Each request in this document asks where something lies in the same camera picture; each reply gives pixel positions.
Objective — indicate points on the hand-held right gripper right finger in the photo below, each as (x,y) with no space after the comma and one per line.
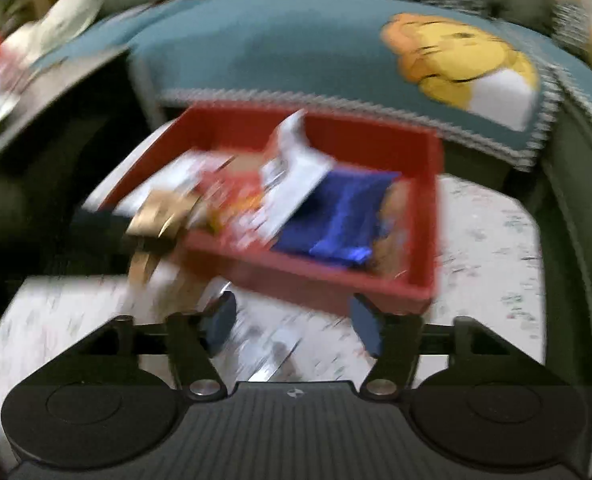
(365,325)

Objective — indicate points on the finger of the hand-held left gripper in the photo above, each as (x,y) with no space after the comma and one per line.
(101,225)

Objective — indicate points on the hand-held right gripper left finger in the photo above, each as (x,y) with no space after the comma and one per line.
(222,322)

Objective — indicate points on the small beige packet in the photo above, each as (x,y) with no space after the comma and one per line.
(156,215)

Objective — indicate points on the red cardboard box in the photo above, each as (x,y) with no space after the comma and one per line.
(301,275)

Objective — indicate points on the clear bread packet red label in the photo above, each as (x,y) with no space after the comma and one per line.
(176,175)

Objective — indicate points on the clear packet of fried snack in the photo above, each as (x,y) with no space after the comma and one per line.
(395,220)

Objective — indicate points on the dark blue foil packet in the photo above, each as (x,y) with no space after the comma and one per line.
(336,220)

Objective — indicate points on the red snack packet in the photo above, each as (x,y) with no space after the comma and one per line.
(231,195)

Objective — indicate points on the white packet with pancake picture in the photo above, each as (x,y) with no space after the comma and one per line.
(296,180)

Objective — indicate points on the black side table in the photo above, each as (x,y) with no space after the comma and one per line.
(26,185)

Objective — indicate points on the white cloth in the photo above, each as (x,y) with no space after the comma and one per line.
(71,5)

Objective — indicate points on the green sofa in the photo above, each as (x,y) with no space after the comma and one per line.
(580,235)

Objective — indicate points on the teal lion print sofa cover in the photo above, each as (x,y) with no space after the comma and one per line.
(276,45)

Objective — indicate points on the teal houndstooth trimmed sofa cover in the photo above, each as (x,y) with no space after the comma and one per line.
(590,20)

